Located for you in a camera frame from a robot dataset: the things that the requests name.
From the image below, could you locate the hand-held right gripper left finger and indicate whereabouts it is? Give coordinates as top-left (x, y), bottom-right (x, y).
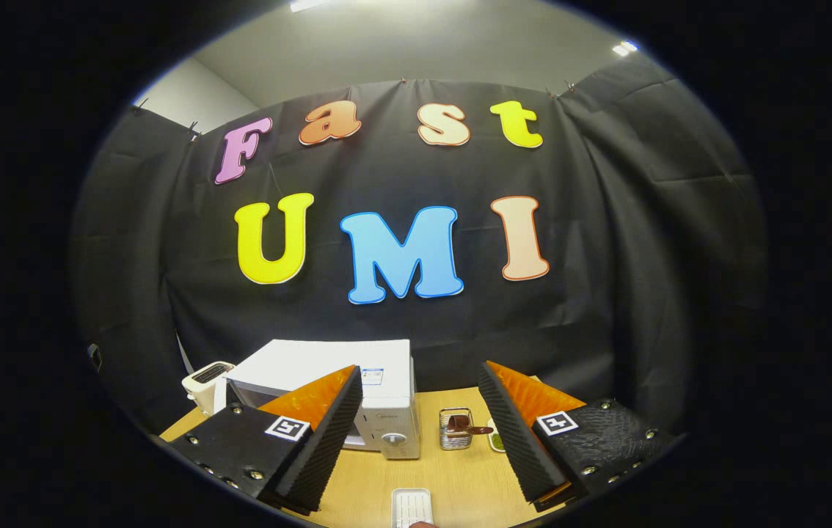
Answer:
top-left (167, 364), bottom-right (364, 516)

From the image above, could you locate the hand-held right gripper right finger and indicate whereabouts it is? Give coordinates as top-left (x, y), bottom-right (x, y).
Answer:
top-left (476, 359), bottom-right (681, 510)

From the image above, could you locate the white microwave oven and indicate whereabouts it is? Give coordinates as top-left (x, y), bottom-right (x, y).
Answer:
top-left (214, 339), bottom-right (422, 461)

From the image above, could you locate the brown plastic utensil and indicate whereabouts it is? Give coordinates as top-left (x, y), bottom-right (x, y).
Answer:
top-left (448, 414), bottom-right (495, 439)

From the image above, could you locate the white toaster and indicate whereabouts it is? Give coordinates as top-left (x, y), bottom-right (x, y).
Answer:
top-left (181, 361), bottom-right (237, 417)

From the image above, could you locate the metal wire holder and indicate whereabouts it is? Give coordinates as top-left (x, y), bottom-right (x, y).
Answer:
top-left (438, 407), bottom-right (474, 451)

